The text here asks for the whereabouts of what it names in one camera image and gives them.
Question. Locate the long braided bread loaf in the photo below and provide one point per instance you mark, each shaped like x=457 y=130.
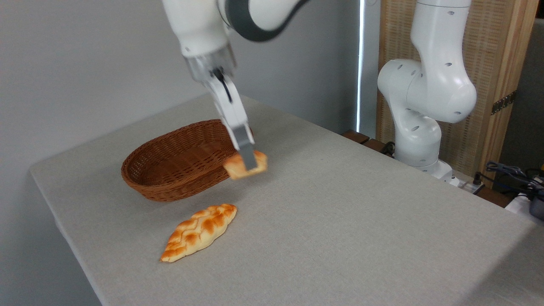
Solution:
x=197 y=231

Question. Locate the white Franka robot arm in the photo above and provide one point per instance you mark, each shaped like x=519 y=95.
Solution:
x=437 y=85

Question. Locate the metal screen hinge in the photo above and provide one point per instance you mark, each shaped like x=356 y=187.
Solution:
x=503 y=103

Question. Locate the dark brown wooden slat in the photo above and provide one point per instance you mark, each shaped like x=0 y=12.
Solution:
x=376 y=145
x=356 y=136

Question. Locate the wooden rattan folding screen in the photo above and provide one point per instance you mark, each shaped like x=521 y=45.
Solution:
x=488 y=51

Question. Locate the round golden bread bun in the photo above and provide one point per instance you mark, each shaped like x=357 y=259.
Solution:
x=233 y=168

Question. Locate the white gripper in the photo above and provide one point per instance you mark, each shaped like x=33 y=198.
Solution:
x=231 y=110

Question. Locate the black plug connector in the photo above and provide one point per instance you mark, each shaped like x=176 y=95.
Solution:
x=478 y=179

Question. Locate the brown wicker basket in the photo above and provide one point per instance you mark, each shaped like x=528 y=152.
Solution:
x=170 y=191

